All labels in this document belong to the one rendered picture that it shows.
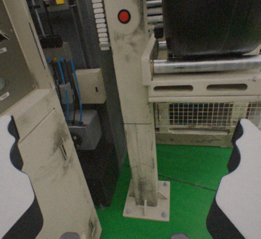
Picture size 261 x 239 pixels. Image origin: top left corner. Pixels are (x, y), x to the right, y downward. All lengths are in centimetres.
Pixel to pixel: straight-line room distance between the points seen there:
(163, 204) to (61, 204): 73
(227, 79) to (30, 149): 60
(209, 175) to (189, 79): 96
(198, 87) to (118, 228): 92
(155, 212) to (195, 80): 87
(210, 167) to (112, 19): 120
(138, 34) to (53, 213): 64
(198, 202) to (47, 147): 100
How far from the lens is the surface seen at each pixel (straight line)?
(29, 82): 66
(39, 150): 62
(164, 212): 128
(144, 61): 63
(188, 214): 133
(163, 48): 95
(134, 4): 73
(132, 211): 133
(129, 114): 87
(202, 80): 68
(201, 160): 161
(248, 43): 64
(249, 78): 71
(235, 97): 72
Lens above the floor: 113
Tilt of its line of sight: 30 degrees down
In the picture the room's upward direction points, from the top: 8 degrees counter-clockwise
